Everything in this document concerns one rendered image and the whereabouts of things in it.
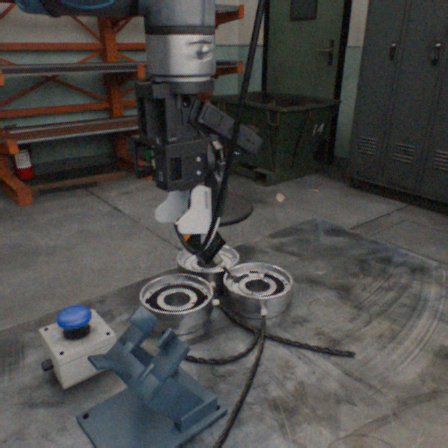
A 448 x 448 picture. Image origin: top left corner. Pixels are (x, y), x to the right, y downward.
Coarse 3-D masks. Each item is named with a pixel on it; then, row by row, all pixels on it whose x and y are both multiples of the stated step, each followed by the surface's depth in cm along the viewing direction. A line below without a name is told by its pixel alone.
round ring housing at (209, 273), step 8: (184, 248) 73; (224, 248) 75; (232, 248) 73; (184, 256) 73; (232, 256) 73; (184, 264) 71; (192, 264) 71; (200, 264) 73; (208, 264) 74; (216, 264) 73; (232, 264) 68; (184, 272) 68; (192, 272) 67; (200, 272) 66; (208, 272) 66; (216, 272) 66; (224, 272) 67; (208, 280) 67; (216, 280) 67; (216, 288) 68
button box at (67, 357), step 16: (96, 320) 54; (48, 336) 51; (64, 336) 51; (80, 336) 51; (96, 336) 51; (112, 336) 51; (48, 352) 51; (64, 352) 49; (80, 352) 49; (96, 352) 50; (48, 368) 50; (64, 368) 48; (80, 368) 50; (64, 384) 49
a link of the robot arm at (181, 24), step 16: (144, 0) 41; (160, 0) 41; (176, 0) 41; (192, 0) 41; (208, 0) 42; (144, 16) 43; (160, 16) 42; (176, 16) 41; (192, 16) 42; (208, 16) 43; (160, 32) 42; (176, 32) 42; (192, 32) 42; (208, 32) 43
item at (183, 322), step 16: (144, 288) 62; (208, 288) 63; (144, 304) 58; (160, 304) 60; (176, 304) 64; (192, 304) 60; (208, 304) 59; (160, 320) 57; (176, 320) 57; (192, 320) 57
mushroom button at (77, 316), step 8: (64, 312) 51; (72, 312) 51; (80, 312) 51; (88, 312) 51; (64, 320) 49; (72, 320) 49; (80, 320) 50; (88, 320) 50; (64, 328) 49; (72, 328) 49; (80, 328) 52
